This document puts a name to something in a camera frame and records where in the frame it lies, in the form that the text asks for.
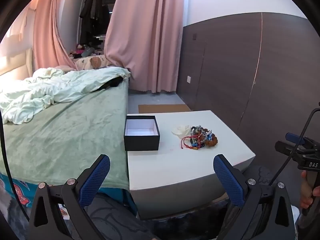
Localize brown rudraksha bead bracelet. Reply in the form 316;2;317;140
199;128;219;149

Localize blue knitted flower ornament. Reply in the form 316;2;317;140
190;126;208;148

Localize black square jewelry box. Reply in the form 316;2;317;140
124;115;160;152

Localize person's right hand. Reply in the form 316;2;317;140
299;171;320;209

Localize bed with green sheet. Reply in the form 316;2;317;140
1;80;137;212

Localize white low table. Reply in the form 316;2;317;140
127;111;255;219

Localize brown flat cardboard sheet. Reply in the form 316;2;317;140
138;104;191;114

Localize light green crumpled duvet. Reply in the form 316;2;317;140
1;67;131;125

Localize cartoon print pillow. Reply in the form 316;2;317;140
75;55;112;70

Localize beige padded headboard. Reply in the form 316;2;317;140
1;48;33;82

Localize pink left curtain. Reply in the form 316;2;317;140
33;0;76;70

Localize pink curtain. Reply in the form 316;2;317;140
104;0;184;93
33;0;76;70

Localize pink right curtain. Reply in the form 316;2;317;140
104;0;184;93

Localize dark hanging clothes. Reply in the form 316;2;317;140
79;0;110;46

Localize black cable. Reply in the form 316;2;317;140
269;102;320;186

